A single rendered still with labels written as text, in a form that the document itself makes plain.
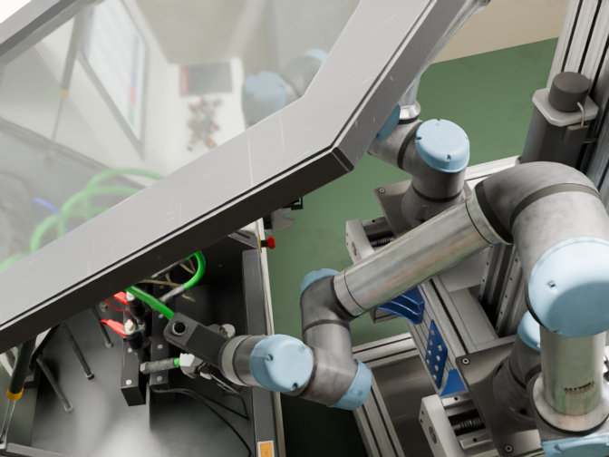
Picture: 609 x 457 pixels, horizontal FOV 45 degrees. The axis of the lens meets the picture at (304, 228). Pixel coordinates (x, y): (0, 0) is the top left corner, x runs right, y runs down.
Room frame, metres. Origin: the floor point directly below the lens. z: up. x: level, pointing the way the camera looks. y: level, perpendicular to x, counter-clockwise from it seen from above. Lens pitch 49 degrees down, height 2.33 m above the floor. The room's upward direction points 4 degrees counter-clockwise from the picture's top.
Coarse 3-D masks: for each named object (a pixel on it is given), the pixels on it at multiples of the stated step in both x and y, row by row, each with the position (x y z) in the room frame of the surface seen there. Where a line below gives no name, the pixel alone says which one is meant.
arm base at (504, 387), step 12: (504, 360) 0.72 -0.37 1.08; (504, 372) 0.68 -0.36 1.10; (492, 384) 0.69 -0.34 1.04; (504, 384) 0.66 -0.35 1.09; (516, 384) 0.65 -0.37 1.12; (504, 396) 0.65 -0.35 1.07; (516, 396) 0.64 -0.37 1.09; (504, 408) 0.64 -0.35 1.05; (516, 408) 0.63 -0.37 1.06; (528, 408) 0.62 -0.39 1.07; (516, 420) 0.62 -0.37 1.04; (528, 420) 0.61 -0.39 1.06
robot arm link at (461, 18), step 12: (468, 0) 1.13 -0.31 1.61; (480, 0) 1.14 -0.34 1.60; (468, 12) 1.12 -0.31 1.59; (456, 24) 1.09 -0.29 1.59; (444, 36) 1.06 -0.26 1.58; (432, 60) 1.04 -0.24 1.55; (420, 72) 1.01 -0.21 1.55; (396, 108) 0.93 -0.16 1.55; (396, 120) 0.93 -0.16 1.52; (384, 132) 0.90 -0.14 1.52
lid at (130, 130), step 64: (64, 0) 1.11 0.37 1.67; (128, 0) 1.00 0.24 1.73; (192, 0) 0.89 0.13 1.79; (256, 0) 0.80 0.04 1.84; (320, 0) 0.72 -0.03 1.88; (384, 0) 0.63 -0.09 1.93; (448, 0) 0.61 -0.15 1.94; (0, 64) 1.07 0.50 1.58; (64, 64) 0.93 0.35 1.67; (128, 64) 0.83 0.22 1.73; (192, 64) 0.75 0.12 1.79; (256, 64) 0.68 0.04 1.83; (320, 64) 0.62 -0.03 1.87; (384, 64) 0.54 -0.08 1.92; (0, 128) 0.87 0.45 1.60; (64, 128) 0.77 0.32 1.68; (128, 128) 0.69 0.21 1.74; (192, 128) 0.63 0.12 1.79; (256, 128) 0.55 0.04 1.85; (320, 128) 0.51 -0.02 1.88; (0, 192) 0.71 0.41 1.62; (64, 192) 0.64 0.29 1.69; (128, 192) 0.58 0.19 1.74; (192, 192) 0.51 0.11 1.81; (256, 192) 0.47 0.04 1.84; (0, 256) 0.59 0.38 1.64; (64, 256) 0.51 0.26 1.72; (128, 256) 0.47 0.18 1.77; (0, 320) 0.46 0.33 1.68; (64, 320) 0.46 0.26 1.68
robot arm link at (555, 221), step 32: (544, 192) 0.61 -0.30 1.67; (576, 192) 0.60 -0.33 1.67; (512, 224) 0.60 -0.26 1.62; (544, 224) 0.56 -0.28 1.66; (576, 224) 0.55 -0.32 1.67; (608, 224) 0.56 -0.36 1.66; (544, 256) 0.52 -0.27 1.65; (576, 256) 0.51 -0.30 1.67; (608, 256) 0.50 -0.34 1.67; (544, 288) 0.49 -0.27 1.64; (576, 288) 0.48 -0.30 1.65; (608, 288) 0.48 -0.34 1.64; (544, 320) 0.47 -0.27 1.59; (576, 320) 0.47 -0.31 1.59; (608, 320) 0.47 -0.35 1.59; (544, 352) 0.53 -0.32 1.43; (576, 352) 0.50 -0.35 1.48; (544, 384) 0.53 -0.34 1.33; (576, 384) 0.50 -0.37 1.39; (544, 416) 0.51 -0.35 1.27; (576, 416) 0.50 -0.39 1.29; (608, 416) 0.50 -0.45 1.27; (544, 448) 0.49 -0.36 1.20; (576, 448) 0.47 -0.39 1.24; (608, 448) 0.47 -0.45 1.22
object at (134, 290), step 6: (132, 288) 0.71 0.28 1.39; (138, 288) 0.72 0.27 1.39; (132, 294) 0.71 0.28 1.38; (138, 294) 0.71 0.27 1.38; (144, 294) 0.71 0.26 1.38; (144, 300) 0.70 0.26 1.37; (150, 300) 0.70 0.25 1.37; (156, 300) 0.71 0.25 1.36; (156, 306) 0.70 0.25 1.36; (162, 306) 0.70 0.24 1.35; (162, 312) 0.69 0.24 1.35; (168, 312) 0.70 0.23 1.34; (168, 318) 0.69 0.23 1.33
